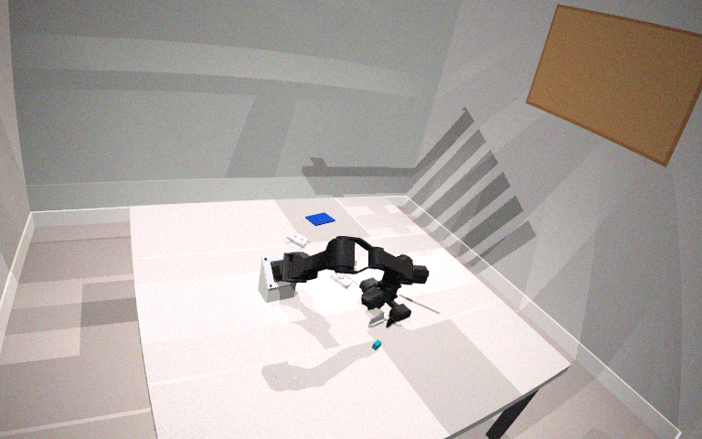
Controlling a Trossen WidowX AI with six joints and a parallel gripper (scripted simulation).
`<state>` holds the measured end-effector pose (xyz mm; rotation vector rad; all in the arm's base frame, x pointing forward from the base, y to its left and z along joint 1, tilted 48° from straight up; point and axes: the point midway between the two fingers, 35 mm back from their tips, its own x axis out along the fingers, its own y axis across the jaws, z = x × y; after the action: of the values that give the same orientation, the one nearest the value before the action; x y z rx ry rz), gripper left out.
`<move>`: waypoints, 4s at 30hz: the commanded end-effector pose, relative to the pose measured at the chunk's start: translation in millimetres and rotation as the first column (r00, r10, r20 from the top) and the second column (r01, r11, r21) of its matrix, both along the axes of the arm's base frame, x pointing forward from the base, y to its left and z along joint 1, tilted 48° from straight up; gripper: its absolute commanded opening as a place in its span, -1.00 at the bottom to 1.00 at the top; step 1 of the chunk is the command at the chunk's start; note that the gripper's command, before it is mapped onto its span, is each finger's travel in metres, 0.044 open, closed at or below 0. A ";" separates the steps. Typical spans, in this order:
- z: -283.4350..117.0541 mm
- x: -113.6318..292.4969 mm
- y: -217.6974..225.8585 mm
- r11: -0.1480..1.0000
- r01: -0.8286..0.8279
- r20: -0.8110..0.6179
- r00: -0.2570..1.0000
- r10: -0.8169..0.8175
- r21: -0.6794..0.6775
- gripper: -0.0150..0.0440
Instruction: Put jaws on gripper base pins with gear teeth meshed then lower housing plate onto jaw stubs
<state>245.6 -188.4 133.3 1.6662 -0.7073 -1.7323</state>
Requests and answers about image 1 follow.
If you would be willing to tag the blue flat square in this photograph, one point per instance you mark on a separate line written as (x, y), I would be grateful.
(319, 219)

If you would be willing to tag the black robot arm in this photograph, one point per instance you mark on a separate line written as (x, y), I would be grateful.
(339, 256)

